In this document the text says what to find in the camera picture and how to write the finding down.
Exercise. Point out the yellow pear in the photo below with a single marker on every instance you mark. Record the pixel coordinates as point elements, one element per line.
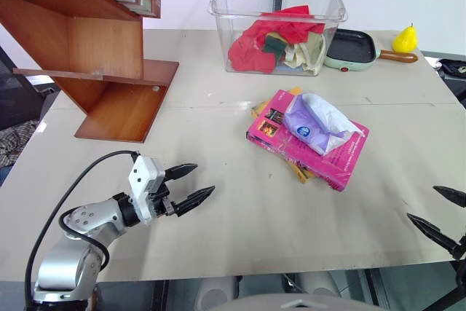
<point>405,41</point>

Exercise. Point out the green and yellow sponge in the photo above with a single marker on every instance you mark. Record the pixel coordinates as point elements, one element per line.
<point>275,45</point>

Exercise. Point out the green pan with black inside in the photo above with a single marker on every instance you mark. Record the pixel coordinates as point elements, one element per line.
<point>351,47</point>

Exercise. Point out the brown wooden bookshelf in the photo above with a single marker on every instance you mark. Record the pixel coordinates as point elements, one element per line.
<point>94,52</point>

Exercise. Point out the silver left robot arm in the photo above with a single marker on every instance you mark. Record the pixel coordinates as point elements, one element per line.
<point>73,249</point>

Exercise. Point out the cream cloth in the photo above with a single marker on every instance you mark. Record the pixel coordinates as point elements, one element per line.
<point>307,52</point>

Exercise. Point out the purple tissue pack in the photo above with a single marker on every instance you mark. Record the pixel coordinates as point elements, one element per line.
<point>320,121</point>

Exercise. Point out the grey robot torso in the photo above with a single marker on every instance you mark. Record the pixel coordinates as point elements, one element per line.
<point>298,304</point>

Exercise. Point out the grey rounded shape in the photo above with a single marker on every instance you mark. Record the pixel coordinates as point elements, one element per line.
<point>215,294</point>
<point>320,283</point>

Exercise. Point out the black bag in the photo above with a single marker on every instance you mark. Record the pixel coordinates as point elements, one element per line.
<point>453,70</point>

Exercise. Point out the orange yellow book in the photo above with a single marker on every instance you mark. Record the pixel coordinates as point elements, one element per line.
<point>300,174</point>

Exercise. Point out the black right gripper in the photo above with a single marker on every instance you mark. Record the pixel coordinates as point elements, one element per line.
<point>460,247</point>

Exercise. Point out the pink book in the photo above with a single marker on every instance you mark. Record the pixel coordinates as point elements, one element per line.
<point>316,160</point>

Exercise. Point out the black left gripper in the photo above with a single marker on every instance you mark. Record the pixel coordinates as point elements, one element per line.
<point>162,201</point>

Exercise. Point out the red and green cloths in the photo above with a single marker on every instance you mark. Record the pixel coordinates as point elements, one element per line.
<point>255,49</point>

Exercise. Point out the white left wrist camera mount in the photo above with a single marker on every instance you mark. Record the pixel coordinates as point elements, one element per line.
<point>143,176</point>

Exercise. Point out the plaid cloth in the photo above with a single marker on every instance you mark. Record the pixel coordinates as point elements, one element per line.
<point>14,141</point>

